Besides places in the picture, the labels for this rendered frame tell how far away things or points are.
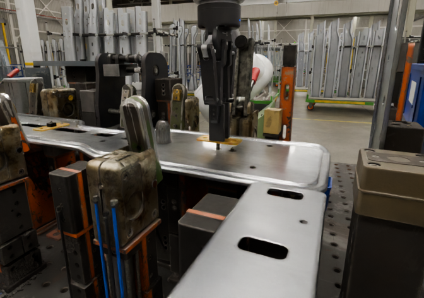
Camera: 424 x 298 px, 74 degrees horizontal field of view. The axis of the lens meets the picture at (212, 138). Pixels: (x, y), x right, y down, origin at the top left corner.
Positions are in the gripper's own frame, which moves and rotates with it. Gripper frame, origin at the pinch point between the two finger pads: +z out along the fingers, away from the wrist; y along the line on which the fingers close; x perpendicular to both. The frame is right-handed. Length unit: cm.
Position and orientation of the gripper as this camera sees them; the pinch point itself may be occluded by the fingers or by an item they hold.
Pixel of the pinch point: (219, 121)
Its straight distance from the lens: 54.0
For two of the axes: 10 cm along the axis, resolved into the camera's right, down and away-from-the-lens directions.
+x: 9.1, 0.9, -3.9
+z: 0.1, 9.7, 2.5
